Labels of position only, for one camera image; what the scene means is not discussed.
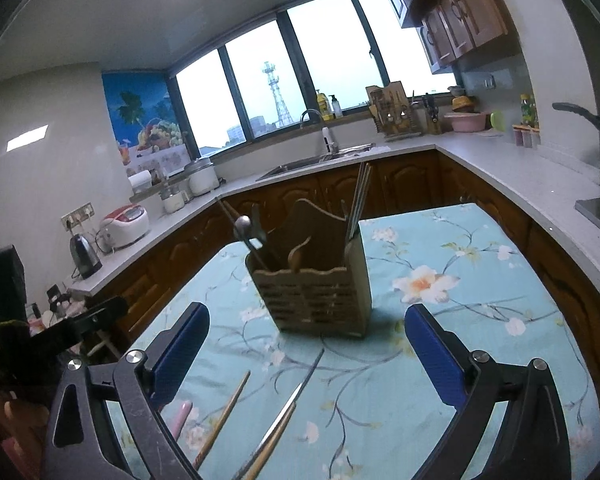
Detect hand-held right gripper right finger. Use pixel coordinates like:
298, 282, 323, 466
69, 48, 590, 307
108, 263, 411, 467
404, 304, 567, 480

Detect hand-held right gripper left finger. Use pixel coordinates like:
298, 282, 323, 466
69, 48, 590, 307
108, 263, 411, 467
45, 302, 211, 480

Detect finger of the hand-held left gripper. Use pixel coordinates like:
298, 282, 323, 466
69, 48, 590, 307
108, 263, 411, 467
30, 296, 129, 356

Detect pink handled knife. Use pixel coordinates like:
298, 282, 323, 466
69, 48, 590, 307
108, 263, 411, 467
172, 399, 194, 442

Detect silver chopstick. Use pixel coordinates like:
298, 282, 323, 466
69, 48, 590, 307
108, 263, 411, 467
356, 161, 374, 231
350, 161, 367, 241
232, 348, 325, 480

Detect silver spoon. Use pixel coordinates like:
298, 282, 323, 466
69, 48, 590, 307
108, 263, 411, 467
234, 215, 262, 256

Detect wooden utensil holder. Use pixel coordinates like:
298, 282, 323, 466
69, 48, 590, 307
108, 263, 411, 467
244, 198, 372, 339

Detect large silver fork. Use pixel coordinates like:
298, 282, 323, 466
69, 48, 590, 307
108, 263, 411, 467
251, 203, 270, 246

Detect person's left hand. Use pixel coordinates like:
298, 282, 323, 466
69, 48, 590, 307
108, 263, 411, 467
4, 399, 49, 471

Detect steel electric kettle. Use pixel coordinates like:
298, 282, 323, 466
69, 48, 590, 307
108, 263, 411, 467
69, 232, 104, 280

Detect floral light blue tablecloth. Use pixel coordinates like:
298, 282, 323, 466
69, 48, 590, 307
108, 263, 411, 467
105, 202, 600, 480

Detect white and red rice cooker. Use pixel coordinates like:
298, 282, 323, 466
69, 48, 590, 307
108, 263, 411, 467
99, 203, 151, 252

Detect small glass lidded pot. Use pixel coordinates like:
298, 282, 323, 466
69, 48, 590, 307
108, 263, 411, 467
159, 182, 187, 214

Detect paper towel roll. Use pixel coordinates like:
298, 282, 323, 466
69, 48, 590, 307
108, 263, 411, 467
129, 169, 154, 194

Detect white electric cooking pot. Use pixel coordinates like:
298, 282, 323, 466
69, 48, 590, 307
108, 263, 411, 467
183, 156, 220, 197

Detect wooden lower cabinets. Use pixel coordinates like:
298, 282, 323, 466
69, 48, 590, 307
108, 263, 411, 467
65, 150, 600, 411

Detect wooden cabinets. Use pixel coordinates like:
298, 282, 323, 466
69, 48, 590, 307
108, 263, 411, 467
369, 0, 509, 77
65, 150, 600, 411

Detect white kitchen countertop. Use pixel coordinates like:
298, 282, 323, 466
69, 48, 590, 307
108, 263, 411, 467
62, 127, 600, 322

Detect steel kitchen sink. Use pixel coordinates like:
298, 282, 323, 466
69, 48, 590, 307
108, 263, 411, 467
255, 142, 377, 182

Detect pink plastic basin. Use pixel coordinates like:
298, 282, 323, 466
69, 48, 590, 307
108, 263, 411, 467
443, 111, 491, 134

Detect knife block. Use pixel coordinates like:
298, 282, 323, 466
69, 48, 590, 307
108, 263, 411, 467
422, 93, 444, 135

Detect spice jar set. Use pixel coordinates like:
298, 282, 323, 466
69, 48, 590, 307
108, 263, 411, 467
512, 92, 542, 149

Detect wooden countertop utensil rack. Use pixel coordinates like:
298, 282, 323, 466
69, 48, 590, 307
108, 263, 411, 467
365, 81, 424, 137

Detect chrome kitchen faucet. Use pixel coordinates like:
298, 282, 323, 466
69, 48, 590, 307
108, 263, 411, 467
299, 108, 327, 136

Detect black frying pan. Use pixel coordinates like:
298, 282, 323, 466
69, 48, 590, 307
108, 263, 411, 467
552, 102, 600, 137

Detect kitchen window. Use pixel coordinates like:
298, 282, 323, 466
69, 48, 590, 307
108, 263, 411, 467
167, 0, 459, 159

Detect wooden upper cabinets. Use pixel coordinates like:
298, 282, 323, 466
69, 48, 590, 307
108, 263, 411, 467
369, 0, 509, 77

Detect grey wall socket strip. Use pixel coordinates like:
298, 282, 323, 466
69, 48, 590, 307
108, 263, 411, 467
61, 201, 96, 231

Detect fruit wall poster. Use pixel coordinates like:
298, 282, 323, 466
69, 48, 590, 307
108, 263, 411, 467
102, 72, 189, 177

